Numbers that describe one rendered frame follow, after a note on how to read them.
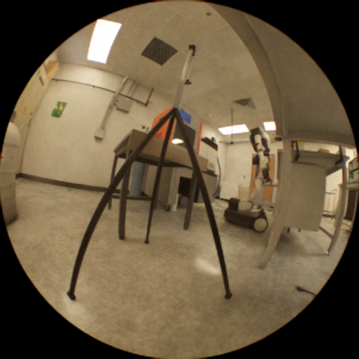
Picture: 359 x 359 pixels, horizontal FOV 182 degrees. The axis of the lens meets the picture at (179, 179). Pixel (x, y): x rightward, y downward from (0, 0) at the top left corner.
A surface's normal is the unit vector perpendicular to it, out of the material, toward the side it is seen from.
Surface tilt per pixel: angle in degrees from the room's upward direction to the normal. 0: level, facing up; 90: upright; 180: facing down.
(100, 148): 90
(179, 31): 180
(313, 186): 90
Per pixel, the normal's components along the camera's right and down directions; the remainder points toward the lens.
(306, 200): -0.74, -0.14
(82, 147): 0.66, 0.09
